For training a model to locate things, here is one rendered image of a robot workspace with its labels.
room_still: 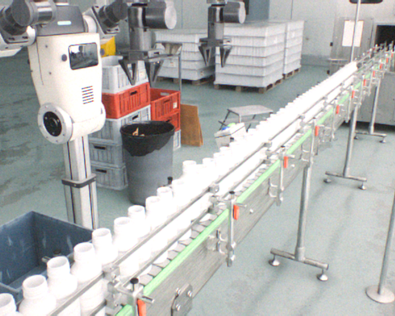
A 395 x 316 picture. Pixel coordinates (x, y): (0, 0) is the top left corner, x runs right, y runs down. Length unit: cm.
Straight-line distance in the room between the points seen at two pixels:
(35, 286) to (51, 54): 91
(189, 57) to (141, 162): 535
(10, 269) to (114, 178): 238
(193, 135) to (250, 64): 325
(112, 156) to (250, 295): 182
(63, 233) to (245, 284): 148
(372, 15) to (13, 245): 497
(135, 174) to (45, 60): 198
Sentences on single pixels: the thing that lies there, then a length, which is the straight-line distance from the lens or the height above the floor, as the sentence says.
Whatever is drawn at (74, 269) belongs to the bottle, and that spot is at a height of 113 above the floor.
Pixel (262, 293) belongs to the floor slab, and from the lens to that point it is 262.
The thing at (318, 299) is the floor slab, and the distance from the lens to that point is 265.
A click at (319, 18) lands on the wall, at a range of 1151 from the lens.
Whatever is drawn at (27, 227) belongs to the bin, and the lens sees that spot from 154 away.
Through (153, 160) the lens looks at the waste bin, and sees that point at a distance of 332.
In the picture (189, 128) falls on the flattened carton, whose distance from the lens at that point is 485.
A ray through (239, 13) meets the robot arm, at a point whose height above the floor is 157.
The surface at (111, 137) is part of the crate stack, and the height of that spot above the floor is 50.
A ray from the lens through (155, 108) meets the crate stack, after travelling 429.
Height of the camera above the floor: 162
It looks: 20 degrees down
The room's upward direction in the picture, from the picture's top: straight up
